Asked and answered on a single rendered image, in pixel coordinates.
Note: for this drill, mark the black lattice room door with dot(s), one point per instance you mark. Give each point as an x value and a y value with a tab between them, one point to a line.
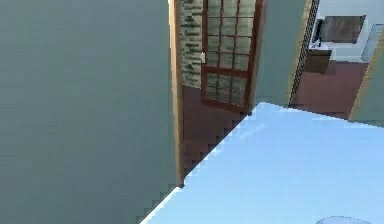
304	50

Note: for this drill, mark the red glass-paned room door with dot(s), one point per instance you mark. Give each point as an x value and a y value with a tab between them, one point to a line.
228	53

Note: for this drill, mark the dark brown sink cabinet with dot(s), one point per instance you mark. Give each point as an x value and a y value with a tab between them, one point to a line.
317	60

